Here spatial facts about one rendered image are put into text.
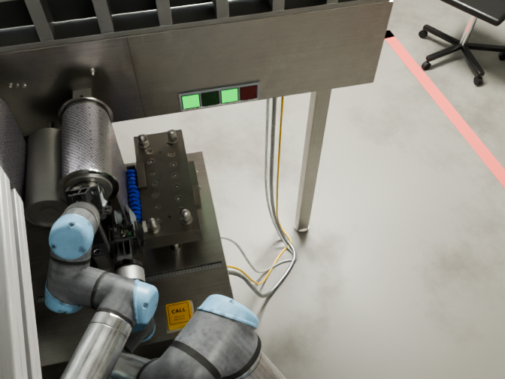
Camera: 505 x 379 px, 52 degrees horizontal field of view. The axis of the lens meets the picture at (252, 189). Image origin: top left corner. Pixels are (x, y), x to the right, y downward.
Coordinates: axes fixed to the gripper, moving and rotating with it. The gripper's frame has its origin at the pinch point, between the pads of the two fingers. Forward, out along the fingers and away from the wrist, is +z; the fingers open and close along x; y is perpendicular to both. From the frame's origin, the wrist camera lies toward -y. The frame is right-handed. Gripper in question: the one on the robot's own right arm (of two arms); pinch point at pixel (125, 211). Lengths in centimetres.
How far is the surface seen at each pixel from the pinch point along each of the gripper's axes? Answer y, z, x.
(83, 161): 22.5, 0.8, 5.5
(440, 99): -109, 122, -186
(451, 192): -109, 53, -161
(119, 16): 37, 37, -8
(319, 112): -22, 46, -73
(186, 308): -16.5, -25.0, -12.2
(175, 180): -5.8, 12.4, -15.1
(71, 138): 22.0, 9.5, 8.4
